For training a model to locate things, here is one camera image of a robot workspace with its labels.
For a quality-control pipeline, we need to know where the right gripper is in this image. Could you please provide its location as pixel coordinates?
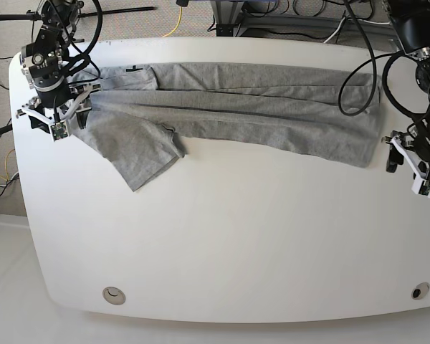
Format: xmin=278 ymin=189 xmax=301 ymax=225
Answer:
xmin=16 ymin=82 xmax=102 ymax=133

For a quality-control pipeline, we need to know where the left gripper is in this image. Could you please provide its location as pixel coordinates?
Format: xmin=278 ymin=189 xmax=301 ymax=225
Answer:
xmin=381 ymin=130 xmax=430 ymax=181

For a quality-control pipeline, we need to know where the grey T-shirt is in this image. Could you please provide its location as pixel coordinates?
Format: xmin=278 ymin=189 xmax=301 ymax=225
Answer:
xmin=68 ymin=62 xmax=383 ymax=191

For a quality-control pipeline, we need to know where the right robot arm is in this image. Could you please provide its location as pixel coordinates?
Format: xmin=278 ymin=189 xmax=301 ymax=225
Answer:
xmin=16 ymin=1 xmax=103 ymax=140

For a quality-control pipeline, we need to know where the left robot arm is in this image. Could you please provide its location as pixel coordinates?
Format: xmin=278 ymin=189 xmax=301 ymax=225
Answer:
xmin=382 ymin=1 xmax=430 ymax=180

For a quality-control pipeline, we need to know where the black tripod stand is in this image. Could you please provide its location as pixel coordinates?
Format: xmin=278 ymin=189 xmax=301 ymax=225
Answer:
xmin=0 ymin=1 xmax=157 ymax=29

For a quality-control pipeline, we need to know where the right table grommet hole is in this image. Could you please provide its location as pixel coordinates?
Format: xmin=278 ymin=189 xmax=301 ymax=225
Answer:
xmin=411 ymin=282 xmax=430 ymax=300

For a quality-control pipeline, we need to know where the table grommet hole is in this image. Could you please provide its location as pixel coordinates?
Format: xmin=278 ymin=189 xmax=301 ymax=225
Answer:
xmin=102 ymin=287 xmax=126 ymax=305
xmin=411 ymin=282 xmax=430 ymax=300

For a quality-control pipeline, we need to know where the left table grommet hole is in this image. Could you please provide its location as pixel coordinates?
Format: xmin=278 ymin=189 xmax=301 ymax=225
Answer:
xmin=102 ymin=287 xmax=126 ymax=305

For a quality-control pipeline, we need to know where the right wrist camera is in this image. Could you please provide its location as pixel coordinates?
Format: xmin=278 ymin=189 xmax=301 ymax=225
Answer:
xmin=49 ymin=120 xmax=70 ymax=142

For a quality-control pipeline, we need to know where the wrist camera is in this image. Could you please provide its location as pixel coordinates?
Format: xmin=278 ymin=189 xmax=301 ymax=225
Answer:
xmin=411 ymin=176 xmax=430 ymax=199
xmin=49 ymin=120 xmax=70 ymax=142

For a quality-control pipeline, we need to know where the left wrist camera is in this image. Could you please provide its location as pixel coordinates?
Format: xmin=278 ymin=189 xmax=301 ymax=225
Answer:
xmin=411 ymin=176 xmax=430 ymax=199

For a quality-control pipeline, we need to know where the white cable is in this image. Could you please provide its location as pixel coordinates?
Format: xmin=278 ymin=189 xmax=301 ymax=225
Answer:
xmin=322 ymin=16 xmax=391 ymax=44

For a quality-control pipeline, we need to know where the yellow cable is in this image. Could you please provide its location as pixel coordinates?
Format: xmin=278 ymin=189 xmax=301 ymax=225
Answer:
xmin=161 ymin=6 xmax=183 ymax=39

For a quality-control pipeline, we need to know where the grey aluminium frame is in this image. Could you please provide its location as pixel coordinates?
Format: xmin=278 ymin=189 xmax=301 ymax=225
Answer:
xmin=211 ymin=0 xmax=391 ymax=39

